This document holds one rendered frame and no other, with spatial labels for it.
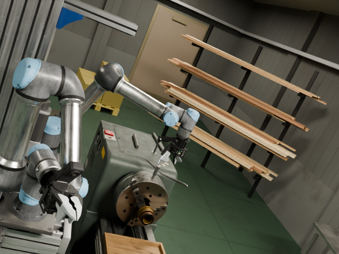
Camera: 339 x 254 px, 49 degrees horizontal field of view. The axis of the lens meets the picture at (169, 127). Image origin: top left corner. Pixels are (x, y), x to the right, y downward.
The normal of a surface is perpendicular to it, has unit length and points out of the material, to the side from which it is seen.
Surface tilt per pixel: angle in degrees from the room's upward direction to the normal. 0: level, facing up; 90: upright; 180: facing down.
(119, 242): 0
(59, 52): 90
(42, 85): 90
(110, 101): 90
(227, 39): 90
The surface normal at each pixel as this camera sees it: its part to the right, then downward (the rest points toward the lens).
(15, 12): 0.20, 0.37
